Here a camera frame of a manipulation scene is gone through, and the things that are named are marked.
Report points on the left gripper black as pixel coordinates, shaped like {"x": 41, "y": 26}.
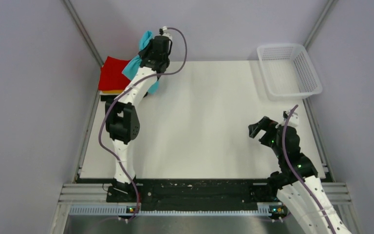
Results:
{"x": 143, "y": 53}

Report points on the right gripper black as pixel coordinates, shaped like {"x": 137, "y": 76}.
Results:
{"x": 263, "y": 124}

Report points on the teal t-shirt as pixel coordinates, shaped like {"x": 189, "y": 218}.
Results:
{"x": 132, "y": 67}

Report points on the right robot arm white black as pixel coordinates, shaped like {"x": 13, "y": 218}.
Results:
{"x": 297, "y": 184}

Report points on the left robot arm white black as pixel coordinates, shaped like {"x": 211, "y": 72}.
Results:
{"x": 121, "y": 120}

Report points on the red folded t-shirt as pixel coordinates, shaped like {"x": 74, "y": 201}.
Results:
{"x": 111, "y": 77}

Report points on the white plastic basket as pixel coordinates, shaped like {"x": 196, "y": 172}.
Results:
{"x": 288, "y": 72}

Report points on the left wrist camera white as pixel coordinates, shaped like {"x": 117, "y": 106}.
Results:
{"x": 164, "y": 31}

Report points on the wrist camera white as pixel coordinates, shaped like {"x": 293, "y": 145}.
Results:
{"x": 293, "y": 120}
{"x": 164, "y": 31}

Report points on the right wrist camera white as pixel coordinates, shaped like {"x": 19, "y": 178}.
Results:
{"x": 293, "y": 120}

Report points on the white cable duct strip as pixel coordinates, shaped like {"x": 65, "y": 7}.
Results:
{"x": 126, "y": 210}

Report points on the left corner metal post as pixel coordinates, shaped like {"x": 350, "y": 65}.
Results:
{"x": 83, "y": 32}

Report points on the corner metal post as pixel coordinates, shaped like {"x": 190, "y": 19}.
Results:
{"x": 323, "y": 16}
{"x": 83, "y": 32}

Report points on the aluminium rail frame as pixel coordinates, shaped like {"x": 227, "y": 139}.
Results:
{"x": 337, "y": 193}

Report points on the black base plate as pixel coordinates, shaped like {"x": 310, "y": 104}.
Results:
{"x": 204, "y": 195}

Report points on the right corner metal post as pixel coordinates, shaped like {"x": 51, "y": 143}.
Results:
{"x": 323, "y": 16}

